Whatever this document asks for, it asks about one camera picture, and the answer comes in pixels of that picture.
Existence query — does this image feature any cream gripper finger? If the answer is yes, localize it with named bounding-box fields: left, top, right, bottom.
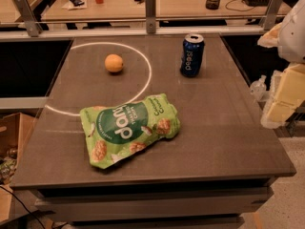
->
left=260, top=63, right=305, bottom=129
left=257, top=23, right=281, bottom=48

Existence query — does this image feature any blue pepsi can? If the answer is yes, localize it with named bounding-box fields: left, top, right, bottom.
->
left=180, top=33, right=205, bottom=77

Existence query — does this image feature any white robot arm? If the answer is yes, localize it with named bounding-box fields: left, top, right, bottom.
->
left=257, top=0, right=305, bottom=129

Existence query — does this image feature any clear sanitizer bottle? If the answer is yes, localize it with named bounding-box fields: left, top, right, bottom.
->
left=250, top=75, right=267, bottom=101

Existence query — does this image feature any black mesh cup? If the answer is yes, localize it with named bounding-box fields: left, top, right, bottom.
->
left=206, top=0, right=221, bottom=10

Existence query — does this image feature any orange fruit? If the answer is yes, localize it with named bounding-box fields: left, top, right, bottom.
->
left=105, top=54, right=123, bottom=73

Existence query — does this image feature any green chips bag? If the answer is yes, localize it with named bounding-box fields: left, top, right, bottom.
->
left=80, top=94, right=180, bottom=169

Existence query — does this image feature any cardboard box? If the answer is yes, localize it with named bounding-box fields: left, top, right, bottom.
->
left=0, top=113, right=36, bottom=184

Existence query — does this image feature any right metal rail bracket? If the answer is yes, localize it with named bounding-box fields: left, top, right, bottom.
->
left=259, top=0, right=283, bottom=31

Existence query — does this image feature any metal rail bracket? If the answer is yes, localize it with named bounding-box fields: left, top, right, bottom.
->
left=13, top=0, right=42, bottom=37
left=259, top=0, right=283, bottom=31
left=145, top=0, right=156, bottom=33

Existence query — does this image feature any middle metal rail bracket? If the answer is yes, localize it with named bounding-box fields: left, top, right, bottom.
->
left=145, top=0, right=156, bottom=33

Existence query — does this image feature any left metal rail bracket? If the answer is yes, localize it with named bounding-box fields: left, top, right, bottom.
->
left=13, top=0, right=42, bottom=37

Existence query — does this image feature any black floor cable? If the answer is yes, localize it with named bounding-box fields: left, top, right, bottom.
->
left=0, top=185, right=46, bottom=229

